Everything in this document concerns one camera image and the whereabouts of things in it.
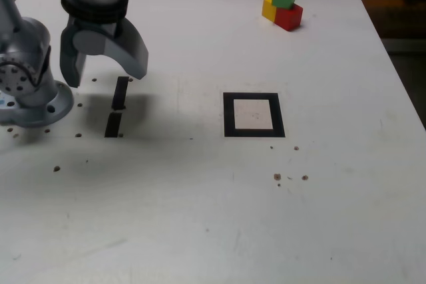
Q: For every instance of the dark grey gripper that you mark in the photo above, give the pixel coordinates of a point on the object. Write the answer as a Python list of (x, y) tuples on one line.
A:
[(96, 27)]

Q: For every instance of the yellow cube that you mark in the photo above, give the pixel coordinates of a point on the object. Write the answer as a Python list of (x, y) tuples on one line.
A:
[(269, 9)]

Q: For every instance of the red cube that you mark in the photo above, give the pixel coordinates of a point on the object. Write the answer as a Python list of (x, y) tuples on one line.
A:
[(289, 18)]

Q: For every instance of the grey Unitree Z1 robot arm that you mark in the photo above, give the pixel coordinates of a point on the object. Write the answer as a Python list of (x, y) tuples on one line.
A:
[(30, 104)]

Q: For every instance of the black tape square outline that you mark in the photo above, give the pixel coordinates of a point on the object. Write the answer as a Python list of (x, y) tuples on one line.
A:
[(228, 114)]

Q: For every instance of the black tape strip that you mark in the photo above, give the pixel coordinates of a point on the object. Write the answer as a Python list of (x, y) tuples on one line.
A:
[(120, 94)]

